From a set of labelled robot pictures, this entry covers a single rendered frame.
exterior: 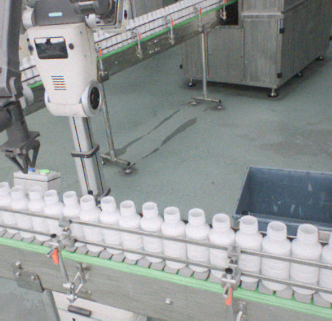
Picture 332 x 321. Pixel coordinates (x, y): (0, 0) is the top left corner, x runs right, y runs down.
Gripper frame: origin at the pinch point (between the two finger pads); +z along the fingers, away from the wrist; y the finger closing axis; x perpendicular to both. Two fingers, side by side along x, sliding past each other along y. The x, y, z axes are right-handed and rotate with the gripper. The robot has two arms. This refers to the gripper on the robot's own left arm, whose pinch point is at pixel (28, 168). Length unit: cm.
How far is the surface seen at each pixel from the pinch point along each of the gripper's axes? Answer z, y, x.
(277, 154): 124, 240, -46
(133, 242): 17.2, -3.4, -31.1
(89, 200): 8.9, 0.7, -17.6
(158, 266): 23.7, -3.6, -37.4
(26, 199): 10.9, -0.6, 3.8
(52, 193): 8.2, 0.6, -5.4
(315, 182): 33, 59, -73
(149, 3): 61, 653, 216
